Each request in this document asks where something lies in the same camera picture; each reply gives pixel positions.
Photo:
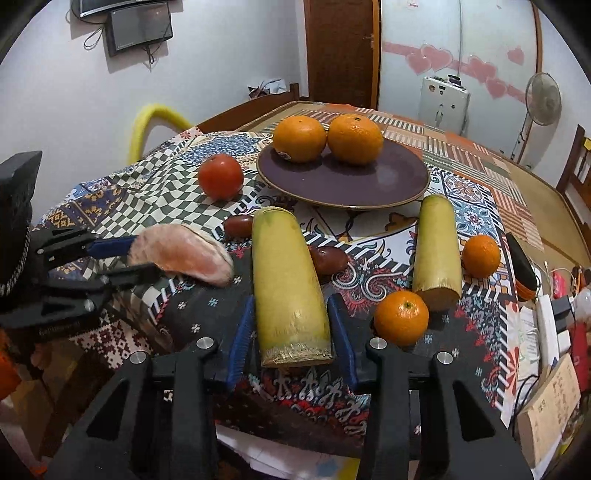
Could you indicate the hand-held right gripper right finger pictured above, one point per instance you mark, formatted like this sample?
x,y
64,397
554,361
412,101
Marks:
x,y
344,344

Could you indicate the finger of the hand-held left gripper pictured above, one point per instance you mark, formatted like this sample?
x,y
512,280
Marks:
x,y
111,248
129,277

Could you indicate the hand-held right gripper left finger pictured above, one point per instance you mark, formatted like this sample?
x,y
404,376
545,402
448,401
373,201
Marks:
x,y
240,344

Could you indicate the large yellow sugarcane piece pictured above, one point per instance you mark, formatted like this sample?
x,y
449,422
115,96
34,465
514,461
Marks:
x,y
286,286

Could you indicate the small orange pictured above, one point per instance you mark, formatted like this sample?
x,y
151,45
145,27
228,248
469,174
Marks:
x,y
400,318
481,256

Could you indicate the patterned patchwork tablecloth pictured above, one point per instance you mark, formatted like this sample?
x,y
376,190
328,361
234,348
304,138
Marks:
x,y
392,277

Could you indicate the brown date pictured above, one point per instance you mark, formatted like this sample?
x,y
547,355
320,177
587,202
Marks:
x,y
238,226
328,261

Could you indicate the white papers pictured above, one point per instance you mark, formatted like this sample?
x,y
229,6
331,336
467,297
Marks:
x,y
277,454

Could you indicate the red tomato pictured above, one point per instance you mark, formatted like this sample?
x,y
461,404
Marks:
x,y
220,177

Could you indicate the small yellow sugarcane piece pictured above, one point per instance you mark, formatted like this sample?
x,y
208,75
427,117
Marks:
x,y
436,249

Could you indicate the purple round plate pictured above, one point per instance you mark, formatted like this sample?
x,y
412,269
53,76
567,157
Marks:
x,y
360,184

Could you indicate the black case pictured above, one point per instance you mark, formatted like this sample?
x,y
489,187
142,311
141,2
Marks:
x,y
521,265

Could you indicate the white power strip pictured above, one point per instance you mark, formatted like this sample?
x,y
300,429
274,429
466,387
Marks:
x,y
547,327

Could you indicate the large orange with sticker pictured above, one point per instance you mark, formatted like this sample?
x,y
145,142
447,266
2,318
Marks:
x,y
299,138

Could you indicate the cardboard box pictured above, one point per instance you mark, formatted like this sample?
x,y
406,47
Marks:
x,y
551,410

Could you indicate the black power adapter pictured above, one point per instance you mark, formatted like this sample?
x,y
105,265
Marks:
x,y
562,314

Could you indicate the crumpled cloth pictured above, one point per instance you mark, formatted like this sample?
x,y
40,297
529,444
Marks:
x,y
268,87

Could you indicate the white appliance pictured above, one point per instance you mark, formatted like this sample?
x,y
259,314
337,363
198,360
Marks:
x,y
443,106

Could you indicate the brown wooden door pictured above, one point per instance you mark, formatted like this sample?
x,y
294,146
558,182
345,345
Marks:
x,y
339,50

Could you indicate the pink heart stickers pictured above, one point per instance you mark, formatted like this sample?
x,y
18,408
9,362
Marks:
x,y
436,57

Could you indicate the standing fan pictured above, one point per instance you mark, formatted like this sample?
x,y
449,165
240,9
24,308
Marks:
x,y
545,99

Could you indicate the yellow chair frame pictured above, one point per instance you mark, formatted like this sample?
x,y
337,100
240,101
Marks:
x,y
138,124

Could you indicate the black wall monitor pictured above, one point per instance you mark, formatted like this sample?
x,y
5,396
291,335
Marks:
x,y
138,30

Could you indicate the black wall television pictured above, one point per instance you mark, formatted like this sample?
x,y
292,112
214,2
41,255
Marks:
x,y
97,7

